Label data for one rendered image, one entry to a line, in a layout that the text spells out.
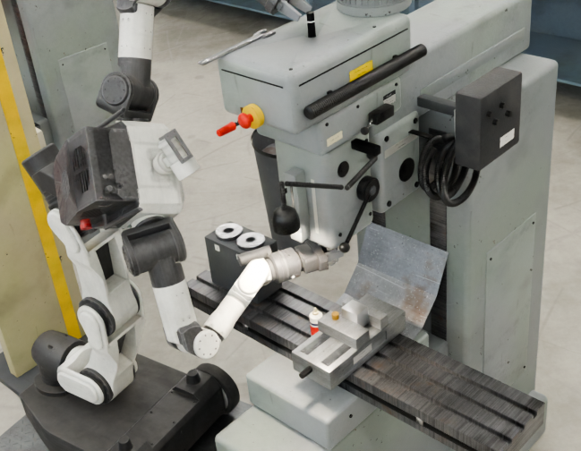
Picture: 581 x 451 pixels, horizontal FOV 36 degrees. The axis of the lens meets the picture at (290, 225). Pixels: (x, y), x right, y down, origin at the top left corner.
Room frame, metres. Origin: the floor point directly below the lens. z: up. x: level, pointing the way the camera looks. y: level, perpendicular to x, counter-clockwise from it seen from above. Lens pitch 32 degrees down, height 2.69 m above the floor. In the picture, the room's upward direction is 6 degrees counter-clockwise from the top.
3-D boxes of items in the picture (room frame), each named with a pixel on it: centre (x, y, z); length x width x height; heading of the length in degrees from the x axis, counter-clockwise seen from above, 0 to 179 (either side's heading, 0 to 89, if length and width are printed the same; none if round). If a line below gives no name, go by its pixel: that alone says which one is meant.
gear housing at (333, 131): (2.18, -0.14, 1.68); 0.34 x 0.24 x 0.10; 134
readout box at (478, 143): (2.11, -0.56, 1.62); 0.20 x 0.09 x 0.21; 134
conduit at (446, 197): (2.19, -0.44, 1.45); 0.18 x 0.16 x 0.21; 134
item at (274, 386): (2.15, -0.11, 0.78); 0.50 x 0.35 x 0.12; 134
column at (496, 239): (2.58, -0.56, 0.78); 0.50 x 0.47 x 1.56; 134
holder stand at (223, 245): (2.46, 0.17, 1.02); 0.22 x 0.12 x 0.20; 45
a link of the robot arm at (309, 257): (2.12, -0.02, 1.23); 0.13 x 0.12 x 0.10; 19
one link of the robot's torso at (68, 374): (2.39, 0.71, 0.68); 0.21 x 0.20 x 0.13; 53
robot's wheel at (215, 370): (2.43, 0.34, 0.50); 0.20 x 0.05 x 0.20; 53
